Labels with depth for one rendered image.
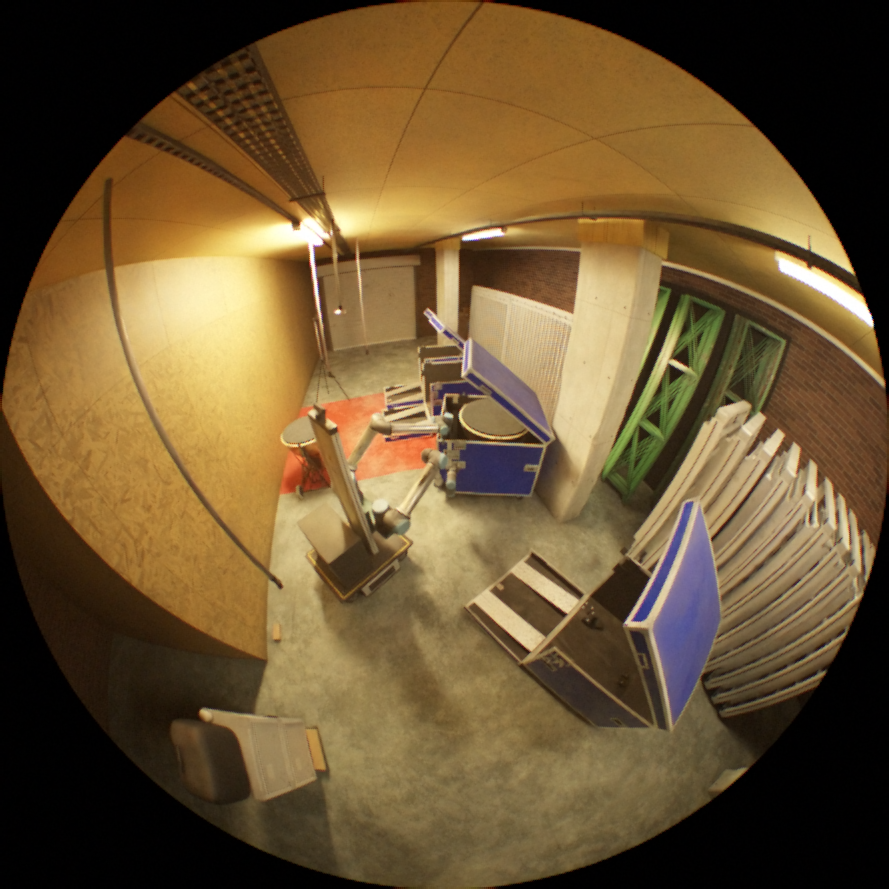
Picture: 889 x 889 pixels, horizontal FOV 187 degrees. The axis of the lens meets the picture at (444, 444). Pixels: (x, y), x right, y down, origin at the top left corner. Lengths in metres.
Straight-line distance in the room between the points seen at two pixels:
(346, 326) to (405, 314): 2.04
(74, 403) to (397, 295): 8.98
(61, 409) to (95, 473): 0.40
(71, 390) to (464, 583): 3.41
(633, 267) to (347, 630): 3.88
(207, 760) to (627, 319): 3.79
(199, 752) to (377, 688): 1.63
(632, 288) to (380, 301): 8.24
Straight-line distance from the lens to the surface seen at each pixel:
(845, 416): 3.98
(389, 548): 2.73
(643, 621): 1.20
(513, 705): 2.71
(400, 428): 2.31
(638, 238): 2.30
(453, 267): 6.50
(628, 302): 2.30
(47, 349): 1.89
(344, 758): 2.88
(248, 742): 2.15
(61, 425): 1.83
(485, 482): 3.19
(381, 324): 9.63
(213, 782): 1.96
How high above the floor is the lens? 2.64
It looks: 38 degrees down
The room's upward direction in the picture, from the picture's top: straight up
